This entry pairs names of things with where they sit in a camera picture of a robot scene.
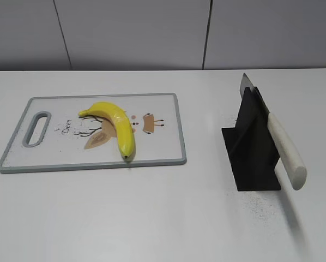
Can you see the white-handled cleaver knife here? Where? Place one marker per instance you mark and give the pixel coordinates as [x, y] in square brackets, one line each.
[292, 161]

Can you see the yellow plastic banana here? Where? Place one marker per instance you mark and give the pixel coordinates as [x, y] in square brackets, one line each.
[120, 121]

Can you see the black knife stand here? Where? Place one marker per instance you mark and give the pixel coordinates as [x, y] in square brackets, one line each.
[251, 150]

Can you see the white grey-rimmed cutting board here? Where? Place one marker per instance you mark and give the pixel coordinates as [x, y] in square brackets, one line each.
[50, 136]

